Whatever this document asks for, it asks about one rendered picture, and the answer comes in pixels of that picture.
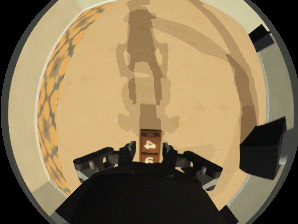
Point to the brown wooden tray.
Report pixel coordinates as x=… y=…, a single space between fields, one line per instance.
x=150 y=131

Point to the brown calendar cube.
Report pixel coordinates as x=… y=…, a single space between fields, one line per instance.
x=150 y=142
x=149 y=157

